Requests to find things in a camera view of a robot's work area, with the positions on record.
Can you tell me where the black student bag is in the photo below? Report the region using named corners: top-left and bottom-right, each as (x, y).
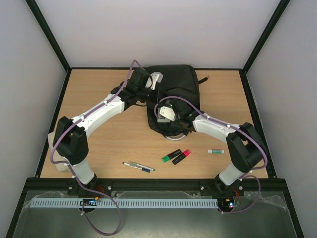
top-left (146, 64), bottom-right (207, 141)

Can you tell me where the beige pencil case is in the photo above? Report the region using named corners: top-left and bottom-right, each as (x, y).
top-left (48, 131), bottom-right (69, 173)

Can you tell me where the grey notebook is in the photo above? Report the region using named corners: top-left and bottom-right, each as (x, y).
top-left (157, 115), bottom-right (170, 123)

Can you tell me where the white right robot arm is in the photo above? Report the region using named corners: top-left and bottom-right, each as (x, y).
top-left (170, 96), bottom-right (268, 194)

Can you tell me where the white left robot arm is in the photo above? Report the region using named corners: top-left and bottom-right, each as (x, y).
top-left (48, 68), bottom-right (163, 185)

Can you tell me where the pink highlighter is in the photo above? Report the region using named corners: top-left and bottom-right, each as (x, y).
top-left (172, 149), bottom-right (191, 165)

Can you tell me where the glue stick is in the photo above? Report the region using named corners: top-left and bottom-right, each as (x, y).
top-left (208, 149), bottom-right (224, 154)

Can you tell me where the green highlighter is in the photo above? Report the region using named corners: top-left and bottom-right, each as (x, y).
top-left (162, 149), bottom-right (182, 163)

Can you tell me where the blue whiteboard marker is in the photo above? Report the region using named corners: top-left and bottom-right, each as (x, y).
top-left (122, 162), bottom-right (150, 173)

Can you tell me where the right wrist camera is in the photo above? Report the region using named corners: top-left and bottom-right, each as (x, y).
top-left (158, 106), bottom-right (176, 121)

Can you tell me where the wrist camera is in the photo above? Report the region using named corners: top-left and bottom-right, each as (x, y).
top-left (145, 72), bottom-right (163, 90)
top-left (158, 106), bottom-right (176, 121)

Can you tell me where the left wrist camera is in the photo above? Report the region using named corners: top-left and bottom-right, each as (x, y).
top-left (145, 72), bottom-right (163, 90)

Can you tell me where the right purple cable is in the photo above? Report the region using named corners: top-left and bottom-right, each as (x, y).
top-left (154, 95), bottom-right (269, 215)

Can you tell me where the purple cable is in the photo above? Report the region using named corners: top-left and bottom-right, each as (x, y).
top-left (154, 95), bottom-right (269, 215)
top-left (49, 59), bottom-right (152, 236)

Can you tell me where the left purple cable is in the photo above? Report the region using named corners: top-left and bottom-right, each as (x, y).
top-left (49, 59), bottom-right (152, 236)

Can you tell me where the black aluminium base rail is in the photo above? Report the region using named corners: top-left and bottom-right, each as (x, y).
top-left (24, 178), bottom-right (288, 197)

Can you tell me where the grey slotted cable duct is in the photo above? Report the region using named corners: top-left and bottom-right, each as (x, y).
top-left (30, 198), bottom-right (218, 209)

